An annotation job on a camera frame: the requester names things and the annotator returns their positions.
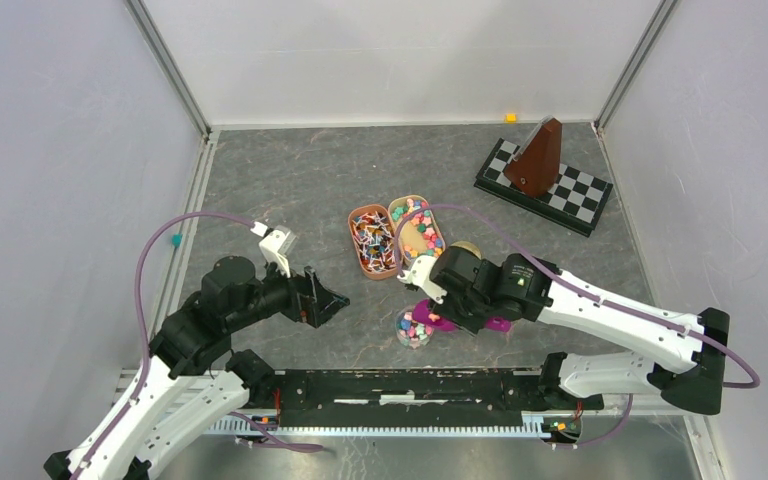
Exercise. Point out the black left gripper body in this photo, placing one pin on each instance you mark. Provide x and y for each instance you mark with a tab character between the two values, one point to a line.
278	293

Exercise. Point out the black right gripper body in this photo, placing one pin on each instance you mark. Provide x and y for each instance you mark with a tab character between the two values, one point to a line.
468	312

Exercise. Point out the gold round lid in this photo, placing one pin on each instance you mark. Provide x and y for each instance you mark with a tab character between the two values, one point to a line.
468	246

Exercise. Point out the magenta plastic scoop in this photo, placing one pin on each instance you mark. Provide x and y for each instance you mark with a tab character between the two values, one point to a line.
422	313

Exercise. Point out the clear round plastic jar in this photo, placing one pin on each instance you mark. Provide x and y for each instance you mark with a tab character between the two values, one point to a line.
411	333

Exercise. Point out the beige tray of star candies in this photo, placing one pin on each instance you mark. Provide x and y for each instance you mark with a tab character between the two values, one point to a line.
420	234

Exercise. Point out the orange tray of lollipops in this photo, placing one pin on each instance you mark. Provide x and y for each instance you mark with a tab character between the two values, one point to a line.
372	236

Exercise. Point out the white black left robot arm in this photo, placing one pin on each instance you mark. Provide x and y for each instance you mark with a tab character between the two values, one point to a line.
138	438

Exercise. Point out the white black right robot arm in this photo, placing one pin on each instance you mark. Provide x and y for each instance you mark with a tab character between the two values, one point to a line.
675	355

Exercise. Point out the brown wooden metronome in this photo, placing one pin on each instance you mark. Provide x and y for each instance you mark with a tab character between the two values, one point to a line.
534	169

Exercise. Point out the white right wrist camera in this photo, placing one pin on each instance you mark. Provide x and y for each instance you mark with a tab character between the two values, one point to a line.
418	275

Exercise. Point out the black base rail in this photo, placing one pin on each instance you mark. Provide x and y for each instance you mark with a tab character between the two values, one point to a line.
411	397

